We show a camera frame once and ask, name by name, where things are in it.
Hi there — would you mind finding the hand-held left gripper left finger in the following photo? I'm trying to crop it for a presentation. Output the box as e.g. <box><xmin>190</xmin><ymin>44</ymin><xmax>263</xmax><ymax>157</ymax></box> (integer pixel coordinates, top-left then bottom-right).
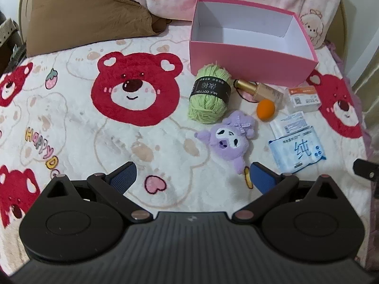
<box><xmin>38</xmin><ymin>161</ymin><xmax>153</xmax><ymax>223</ymax></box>

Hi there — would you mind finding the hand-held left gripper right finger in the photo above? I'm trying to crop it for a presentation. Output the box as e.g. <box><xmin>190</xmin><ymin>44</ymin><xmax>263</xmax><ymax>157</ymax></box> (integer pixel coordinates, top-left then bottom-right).
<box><xmin>232</xmin><ymin>162</ymin><xmax>344</xmax><ymax>223</ymax></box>

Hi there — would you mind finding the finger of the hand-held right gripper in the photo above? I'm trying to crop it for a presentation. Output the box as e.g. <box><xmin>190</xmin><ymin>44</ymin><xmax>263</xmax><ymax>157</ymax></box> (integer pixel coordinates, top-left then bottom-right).
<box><xmin>354</xmin><ymin>158</ymin><xmax>379</xmax><ymax>182</ymax></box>

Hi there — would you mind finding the blue wet wipes pack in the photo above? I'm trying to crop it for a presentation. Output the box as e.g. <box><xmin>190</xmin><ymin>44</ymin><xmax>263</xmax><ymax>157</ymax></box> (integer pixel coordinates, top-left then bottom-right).
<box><xmin>268</xmin><ymin>126</ymin><xmax>327</xmax><ymax>174</ymax></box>

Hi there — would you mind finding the purple plush toy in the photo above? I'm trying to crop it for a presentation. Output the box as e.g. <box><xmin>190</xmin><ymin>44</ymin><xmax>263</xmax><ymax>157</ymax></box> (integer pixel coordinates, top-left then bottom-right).
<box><xmin>194</xmin><ymin>111</ymin><xmax>257</xmax><ymax>175</ymax></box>

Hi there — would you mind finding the orange makeup sponge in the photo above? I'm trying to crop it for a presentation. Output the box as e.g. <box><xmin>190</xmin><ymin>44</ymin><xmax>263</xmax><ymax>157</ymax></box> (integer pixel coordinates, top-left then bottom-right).
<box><xmin>256</xmin><ymin>100</ymin><xmax>275</xmax><ymax>121</ymax></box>

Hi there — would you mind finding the foundation bottle with gold cap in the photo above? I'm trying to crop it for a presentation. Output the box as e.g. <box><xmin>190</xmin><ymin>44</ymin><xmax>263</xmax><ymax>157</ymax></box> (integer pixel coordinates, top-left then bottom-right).
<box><xmin>235</xmin><ymin>79</ymin><xmax>285</xmax><ymax>105</ymax></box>

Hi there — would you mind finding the clear plastic box orange label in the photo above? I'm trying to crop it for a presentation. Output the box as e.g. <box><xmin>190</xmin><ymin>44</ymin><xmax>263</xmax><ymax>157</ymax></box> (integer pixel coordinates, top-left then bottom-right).
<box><xmin>285</xmin><ymin>86</ymin><xmax>322</xmax><ymax>114</ymax></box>

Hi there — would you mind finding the green yarn ball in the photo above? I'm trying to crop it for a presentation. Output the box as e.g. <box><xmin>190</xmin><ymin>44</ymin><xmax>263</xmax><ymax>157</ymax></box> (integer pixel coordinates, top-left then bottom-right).
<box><xmin>188</xmin><ymin>61</ymin><xmax>232</xmax><ymax>123</ymax></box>

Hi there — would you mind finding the pink cardboard box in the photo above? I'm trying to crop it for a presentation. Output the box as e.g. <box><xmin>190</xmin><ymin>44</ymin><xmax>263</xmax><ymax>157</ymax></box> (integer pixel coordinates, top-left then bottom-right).
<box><xmin>189</xmin><ymin>0</ymin><xmax>319</xmax><ymax>84</ymax></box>

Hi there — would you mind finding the white flat packet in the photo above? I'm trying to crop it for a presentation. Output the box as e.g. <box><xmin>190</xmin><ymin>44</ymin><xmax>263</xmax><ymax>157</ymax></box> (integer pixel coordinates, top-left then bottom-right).
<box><xmin>269</xmin><ymin>111</ymin><xmax>308</xmax><ymax>138</ymax></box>

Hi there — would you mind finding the red bear print blanket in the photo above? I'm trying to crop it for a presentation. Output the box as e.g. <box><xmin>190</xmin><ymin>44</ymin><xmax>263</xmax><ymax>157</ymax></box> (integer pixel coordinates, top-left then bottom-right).
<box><xmin>0</xmin><ymin>27</ymin><xmax>370</xmax><ymax>234</ymax></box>

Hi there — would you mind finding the beige curtain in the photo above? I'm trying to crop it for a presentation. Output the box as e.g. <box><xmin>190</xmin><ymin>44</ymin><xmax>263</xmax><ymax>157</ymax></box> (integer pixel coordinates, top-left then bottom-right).
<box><xmin>352</xmin><ymin>62</ymin><xmax>379</xmax><ymax>122</ymax></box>

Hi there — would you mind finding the brown pillow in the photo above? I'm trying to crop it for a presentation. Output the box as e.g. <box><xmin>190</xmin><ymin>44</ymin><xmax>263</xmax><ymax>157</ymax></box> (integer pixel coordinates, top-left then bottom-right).
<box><xmin>26</xmin><ymin>0</ymin><xmax>172</xmax><ymax>57</ymax></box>

